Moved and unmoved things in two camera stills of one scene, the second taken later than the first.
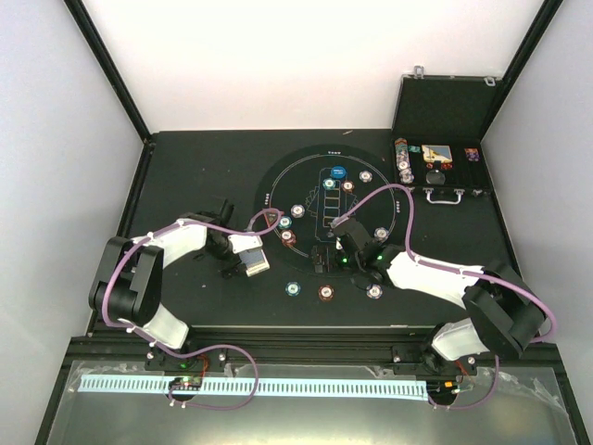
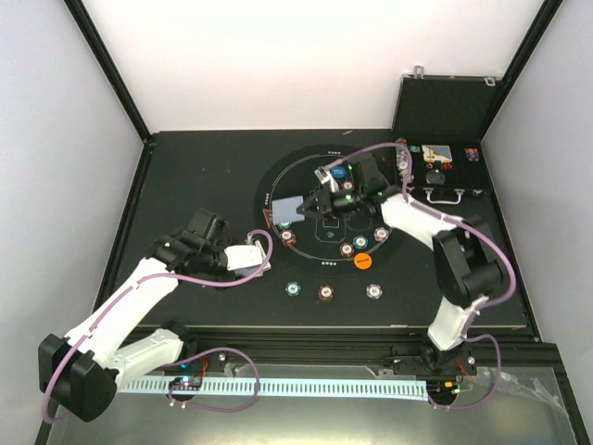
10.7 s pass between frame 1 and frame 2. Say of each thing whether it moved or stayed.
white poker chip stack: stayed
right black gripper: moved
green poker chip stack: stayed
